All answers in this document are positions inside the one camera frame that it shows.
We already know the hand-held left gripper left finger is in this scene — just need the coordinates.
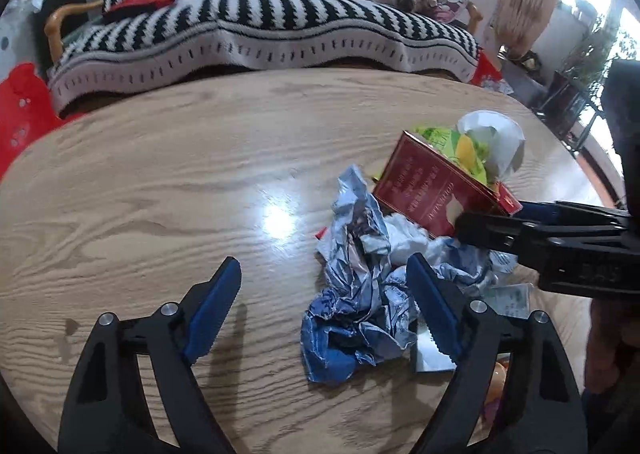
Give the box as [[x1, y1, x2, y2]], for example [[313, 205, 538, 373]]
[[57, 256, 243, 454]]

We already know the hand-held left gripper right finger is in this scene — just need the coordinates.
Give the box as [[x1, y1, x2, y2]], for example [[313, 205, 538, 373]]
[[406, 253, 588, 454]]

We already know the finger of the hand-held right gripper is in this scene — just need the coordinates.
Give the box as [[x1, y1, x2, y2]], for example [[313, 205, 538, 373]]
[[511, 200, 628, 223], [454, 211, 626, 256]]

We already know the red cardboard box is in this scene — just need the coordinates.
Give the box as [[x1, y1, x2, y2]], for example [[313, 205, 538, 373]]
[[372, 130, 523, 240]]

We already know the blue foil wrapper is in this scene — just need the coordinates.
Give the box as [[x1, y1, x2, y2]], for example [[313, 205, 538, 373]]
[[300, 164, 421, 385]]

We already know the person's right hand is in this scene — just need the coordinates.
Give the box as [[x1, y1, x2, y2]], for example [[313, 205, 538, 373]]
[[585, 295, 640, 395]]

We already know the pale blue white wrapper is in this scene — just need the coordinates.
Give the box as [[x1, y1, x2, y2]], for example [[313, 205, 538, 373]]
[[425, 239, 521, 297]]

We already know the silver serrated sachet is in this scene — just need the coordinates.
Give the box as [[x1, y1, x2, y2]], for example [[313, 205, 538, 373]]
[[410, 319, 458, 375]]

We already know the printed paper receipt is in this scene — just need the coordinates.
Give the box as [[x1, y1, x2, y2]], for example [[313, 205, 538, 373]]
[[485, 281, 536, 320]]

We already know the white crumpled tissue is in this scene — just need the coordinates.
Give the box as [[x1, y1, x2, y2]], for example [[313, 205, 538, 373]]
[[382, 213, 453, 267]]

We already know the yellow green snack wrapper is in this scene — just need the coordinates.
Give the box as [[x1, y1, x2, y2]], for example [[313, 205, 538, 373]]
[[410, 126, 493, 185]]

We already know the white paper cup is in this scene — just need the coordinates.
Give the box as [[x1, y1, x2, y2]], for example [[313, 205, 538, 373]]
[[456, 110, 526, 182]]

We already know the orange round object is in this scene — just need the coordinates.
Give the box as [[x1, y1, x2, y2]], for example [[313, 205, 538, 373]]
[[481, 356, 513, 435]]

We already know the red plastic bag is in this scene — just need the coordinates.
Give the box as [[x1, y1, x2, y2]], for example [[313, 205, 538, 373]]
[[470, 51, 516, 95]]

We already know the green potted plant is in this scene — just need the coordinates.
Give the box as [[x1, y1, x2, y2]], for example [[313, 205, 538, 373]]
[[560, 9, 640, 102]]

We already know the pink cartoon cushion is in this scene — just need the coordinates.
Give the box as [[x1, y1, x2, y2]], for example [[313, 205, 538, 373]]
[[425, 0, 476, 25]]

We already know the red bear-shaped plastic stool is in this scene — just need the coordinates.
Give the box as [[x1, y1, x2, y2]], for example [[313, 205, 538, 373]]
[[0, 63, 63, 175]]

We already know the black white striped sofa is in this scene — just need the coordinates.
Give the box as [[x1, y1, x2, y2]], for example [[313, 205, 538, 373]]
[[47, 0, 483, 112]]

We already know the white cabinet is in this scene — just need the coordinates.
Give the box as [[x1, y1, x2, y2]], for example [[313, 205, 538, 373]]
[[0, 0, 51, 82]]

